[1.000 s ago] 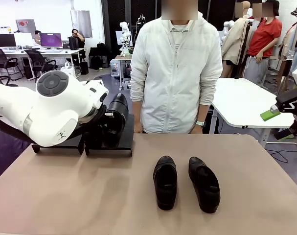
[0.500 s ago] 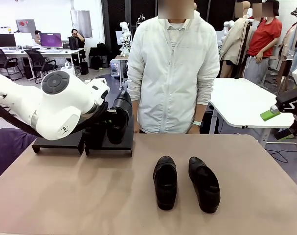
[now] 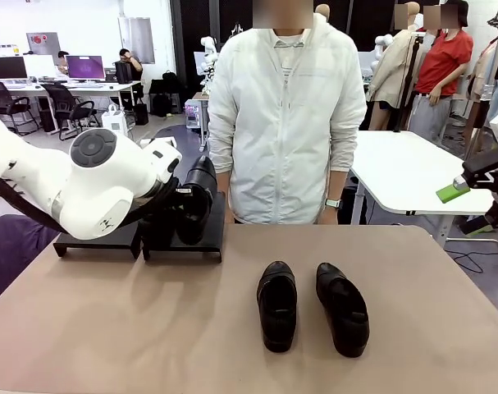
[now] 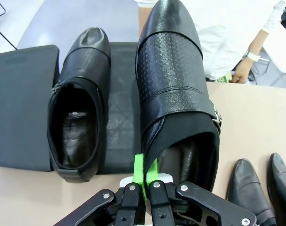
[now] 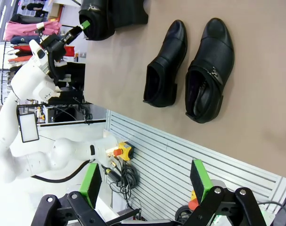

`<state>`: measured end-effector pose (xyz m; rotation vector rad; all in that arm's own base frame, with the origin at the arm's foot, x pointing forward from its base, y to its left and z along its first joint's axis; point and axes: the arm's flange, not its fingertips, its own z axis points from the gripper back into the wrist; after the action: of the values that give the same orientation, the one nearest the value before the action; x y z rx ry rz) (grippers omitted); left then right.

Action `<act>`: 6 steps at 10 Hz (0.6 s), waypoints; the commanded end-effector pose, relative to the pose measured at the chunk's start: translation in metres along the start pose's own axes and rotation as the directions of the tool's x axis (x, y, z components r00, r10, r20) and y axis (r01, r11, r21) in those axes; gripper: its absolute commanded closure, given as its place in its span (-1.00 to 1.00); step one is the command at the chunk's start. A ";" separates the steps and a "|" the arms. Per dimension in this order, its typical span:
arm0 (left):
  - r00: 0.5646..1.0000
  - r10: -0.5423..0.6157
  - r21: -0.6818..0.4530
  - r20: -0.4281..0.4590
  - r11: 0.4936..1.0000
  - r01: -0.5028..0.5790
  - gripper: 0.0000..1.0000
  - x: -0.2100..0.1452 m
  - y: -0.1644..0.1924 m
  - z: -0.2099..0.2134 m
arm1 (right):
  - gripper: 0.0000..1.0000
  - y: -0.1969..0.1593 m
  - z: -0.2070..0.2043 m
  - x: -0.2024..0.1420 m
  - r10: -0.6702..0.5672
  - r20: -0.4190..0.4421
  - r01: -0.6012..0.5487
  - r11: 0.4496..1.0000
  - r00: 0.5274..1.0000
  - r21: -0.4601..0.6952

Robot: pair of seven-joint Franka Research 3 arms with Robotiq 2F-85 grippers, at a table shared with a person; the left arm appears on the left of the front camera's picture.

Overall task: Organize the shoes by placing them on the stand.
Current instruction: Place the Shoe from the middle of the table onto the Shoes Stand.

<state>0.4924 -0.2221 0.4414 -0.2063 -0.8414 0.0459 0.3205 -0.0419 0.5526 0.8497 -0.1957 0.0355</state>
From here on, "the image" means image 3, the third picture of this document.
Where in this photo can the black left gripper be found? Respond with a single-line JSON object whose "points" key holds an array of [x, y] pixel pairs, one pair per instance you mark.
{"points": [[181, 197]]}

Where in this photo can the black backpack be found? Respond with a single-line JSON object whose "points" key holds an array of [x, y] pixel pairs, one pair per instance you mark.
{"points": [[169, 76]]}

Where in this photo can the white wristwatch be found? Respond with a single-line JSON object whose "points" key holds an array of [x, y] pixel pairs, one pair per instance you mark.
{"points": [[334, 203]]}

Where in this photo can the bare beige mannequin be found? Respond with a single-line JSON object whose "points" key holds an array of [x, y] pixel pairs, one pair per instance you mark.
{"points": [[322, 12]]}

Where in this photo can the person in white jacket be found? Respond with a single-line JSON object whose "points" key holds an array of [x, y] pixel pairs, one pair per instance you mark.
{"points": [[281, 123]]}

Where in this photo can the white table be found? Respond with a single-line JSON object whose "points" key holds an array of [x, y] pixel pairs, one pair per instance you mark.
{"points": [[396, 164]]}

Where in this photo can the black office chair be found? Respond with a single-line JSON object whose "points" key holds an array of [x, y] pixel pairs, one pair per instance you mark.
{"points": [[10, 106], [68, 104]]}

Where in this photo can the seated person black shirt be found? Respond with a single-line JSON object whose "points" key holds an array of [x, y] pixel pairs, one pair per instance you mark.
{"points": [[129, 70]]}

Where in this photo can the computer tower with lights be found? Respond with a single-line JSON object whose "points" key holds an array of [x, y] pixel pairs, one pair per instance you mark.
{"points": [[193, 115]]}

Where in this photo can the person right hand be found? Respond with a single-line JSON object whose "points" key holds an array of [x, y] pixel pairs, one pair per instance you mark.
{"points": [[232, 213]]}

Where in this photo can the person left hand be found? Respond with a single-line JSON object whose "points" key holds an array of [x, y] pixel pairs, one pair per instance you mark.
{"points": [[330, 216]]}

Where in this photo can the white floor appliance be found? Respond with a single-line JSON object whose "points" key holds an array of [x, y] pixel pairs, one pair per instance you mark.
{"points": [[114, 121]]}

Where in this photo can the white humanoid robot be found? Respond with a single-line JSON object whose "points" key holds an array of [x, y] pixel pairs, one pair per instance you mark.
{"points": [[208, 43]]}

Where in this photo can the small black leather shoe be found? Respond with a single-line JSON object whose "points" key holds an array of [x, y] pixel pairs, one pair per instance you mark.
{"points": [[201, 176]]}

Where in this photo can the white office desk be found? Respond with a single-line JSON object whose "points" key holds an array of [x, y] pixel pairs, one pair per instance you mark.
{"points": [[109, 85]]}

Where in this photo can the purple screen monitor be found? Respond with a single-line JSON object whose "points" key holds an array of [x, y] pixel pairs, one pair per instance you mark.
{"points": [[85, 67]]}

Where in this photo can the purple cloth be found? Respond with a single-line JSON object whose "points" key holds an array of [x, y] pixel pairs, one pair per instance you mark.
{"points": [[15, 254]]}

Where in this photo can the beige hanging garment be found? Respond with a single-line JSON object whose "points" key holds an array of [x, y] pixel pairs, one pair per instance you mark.
{"points": [[480, 70]]}

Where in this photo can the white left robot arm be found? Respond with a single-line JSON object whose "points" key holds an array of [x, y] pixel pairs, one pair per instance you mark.
{"points": [[101, 184]]}

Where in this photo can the dark screen monitor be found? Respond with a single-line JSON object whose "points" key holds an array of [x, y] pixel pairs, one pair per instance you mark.
{"points": [[6, 67]]}

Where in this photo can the grey wall board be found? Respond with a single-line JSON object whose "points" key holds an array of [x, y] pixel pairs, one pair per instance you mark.
{"points": [[138, 37]]}

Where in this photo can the grey poster red dot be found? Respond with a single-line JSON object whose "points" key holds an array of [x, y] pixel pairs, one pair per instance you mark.
{"points": [[43, 43]]}

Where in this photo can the black shoe stand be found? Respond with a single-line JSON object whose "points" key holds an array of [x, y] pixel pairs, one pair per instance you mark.
{"points": [[216, 230], [97, 245]]}

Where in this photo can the seated person white shirt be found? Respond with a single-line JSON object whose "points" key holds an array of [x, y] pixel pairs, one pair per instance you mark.
{"points": [[62, 63]]}

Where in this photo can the white monitor back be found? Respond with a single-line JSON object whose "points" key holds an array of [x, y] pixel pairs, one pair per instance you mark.
{"points": [[39, 65]]}

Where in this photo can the person right forearm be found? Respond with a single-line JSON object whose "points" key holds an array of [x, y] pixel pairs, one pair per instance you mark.
{"points": [[224, 180]]}

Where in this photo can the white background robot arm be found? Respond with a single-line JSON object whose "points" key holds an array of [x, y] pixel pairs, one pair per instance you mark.
{"points": [[382, 41]]}

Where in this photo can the large black leather shoe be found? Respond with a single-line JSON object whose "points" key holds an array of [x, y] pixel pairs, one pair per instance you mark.
{"points": [[275, 279], [334, 283]]}

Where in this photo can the person left forearm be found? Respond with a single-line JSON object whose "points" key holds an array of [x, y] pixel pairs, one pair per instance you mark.
{"points": [[336, 184]]}

